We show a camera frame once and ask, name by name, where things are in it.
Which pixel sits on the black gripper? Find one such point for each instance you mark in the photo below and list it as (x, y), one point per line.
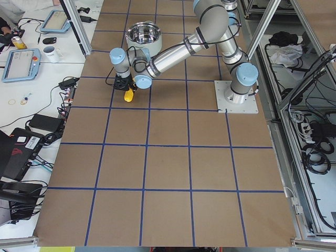
(127, 83)

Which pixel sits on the yellow corn cob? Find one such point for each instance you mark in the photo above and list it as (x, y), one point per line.
(129, 95)

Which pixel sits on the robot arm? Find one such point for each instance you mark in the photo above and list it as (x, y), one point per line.
(135, 68)

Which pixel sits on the light green pot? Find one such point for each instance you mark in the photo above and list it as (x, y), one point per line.
(145, 35)

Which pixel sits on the black power adapter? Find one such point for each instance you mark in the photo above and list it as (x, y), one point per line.
(68, 83)

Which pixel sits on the white mug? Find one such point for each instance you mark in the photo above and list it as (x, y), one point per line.
(53, 54)

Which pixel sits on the black computer mouse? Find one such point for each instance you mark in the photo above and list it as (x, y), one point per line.
(49, 40)

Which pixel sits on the black power brick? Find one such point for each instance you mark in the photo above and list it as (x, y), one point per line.
(46, 123)

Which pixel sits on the upper teach pendant tablet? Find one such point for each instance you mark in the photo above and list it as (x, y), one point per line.
(56, 22)

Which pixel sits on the teach pendant tablet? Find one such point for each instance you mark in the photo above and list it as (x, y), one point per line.
(56, 22)
(21, 65)

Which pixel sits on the lower teach pendant tablet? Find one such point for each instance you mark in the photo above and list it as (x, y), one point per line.
(21, 65)

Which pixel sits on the yellow drink can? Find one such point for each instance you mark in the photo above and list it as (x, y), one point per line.
(18, 43)

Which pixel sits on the black laptop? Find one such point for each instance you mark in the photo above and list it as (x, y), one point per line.
(24, 148)

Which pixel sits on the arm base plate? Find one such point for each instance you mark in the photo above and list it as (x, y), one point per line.
(230, 102)

